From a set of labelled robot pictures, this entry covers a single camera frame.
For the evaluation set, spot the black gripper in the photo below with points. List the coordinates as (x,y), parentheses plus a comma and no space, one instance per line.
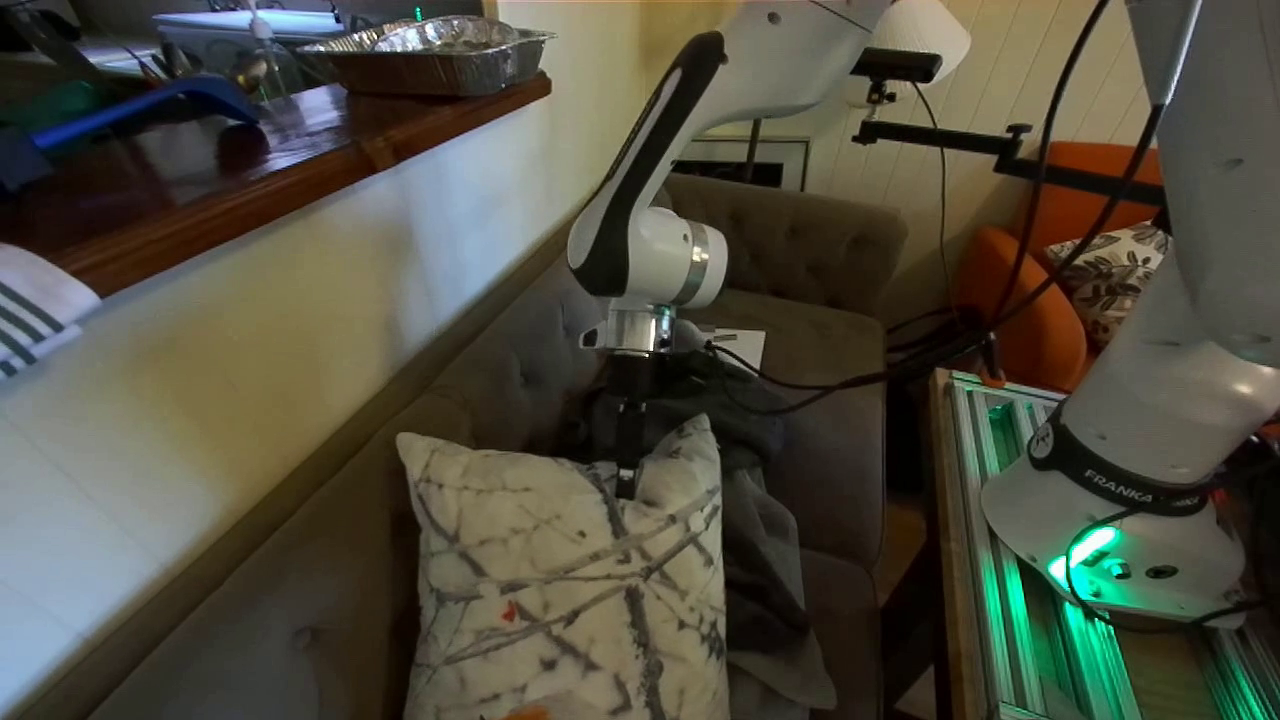
(617,412)

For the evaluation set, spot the white patterned throw pillow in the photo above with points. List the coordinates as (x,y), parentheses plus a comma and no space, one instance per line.
(552,596)

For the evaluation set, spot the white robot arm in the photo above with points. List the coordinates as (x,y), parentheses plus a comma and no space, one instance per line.
(1110,496)

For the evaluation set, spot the grey tufted sofa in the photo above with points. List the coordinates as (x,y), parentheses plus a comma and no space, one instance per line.
(304,608)

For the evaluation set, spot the dark grey blanket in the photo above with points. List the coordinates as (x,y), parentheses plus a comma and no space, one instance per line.
(771,626)

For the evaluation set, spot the aluminium foil tray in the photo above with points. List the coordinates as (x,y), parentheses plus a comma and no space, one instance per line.
(445,57)

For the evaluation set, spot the orange armchair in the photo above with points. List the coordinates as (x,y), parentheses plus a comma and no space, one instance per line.
(1005,264)

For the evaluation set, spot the floral cushion on armchair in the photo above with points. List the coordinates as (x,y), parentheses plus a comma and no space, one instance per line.
(1110,274)

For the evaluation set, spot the brown wooden shelf ledge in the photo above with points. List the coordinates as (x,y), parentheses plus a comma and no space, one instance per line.
(129,209)

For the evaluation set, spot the striped folded cloth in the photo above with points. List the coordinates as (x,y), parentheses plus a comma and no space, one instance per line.
(40,309)

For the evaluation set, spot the aluminium frame robot table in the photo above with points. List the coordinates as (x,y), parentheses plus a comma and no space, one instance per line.
(1014,644)

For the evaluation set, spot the blue handled tool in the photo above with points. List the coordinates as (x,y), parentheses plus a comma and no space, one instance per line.
(27,159)

